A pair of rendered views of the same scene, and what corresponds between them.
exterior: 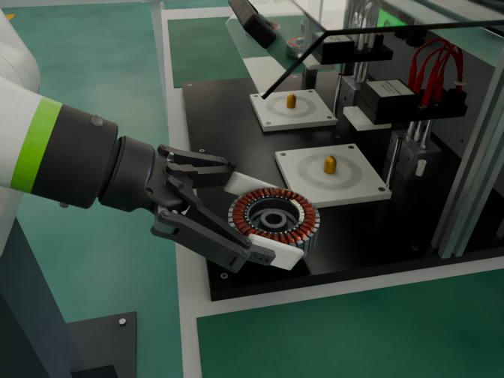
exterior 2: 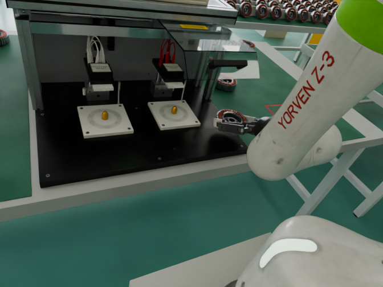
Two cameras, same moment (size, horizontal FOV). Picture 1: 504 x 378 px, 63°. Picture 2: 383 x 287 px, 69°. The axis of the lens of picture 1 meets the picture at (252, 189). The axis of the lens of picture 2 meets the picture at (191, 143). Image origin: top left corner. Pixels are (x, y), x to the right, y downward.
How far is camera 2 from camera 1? 1.06 m
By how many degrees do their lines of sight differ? 81
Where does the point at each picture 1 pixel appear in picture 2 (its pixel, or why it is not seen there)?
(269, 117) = (121, 127)
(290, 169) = (175, 123)
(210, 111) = (104, 158)
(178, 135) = (128, 179)
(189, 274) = (239, 160)
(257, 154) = (159, 136)
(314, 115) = (118, 110)
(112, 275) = not seen: outside the picture
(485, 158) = not seen: hidden behind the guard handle
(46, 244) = not seen: outside the picture
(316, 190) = (189, 118)
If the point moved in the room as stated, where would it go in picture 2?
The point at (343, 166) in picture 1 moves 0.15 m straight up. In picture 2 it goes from (168, 108) to (176, 71)
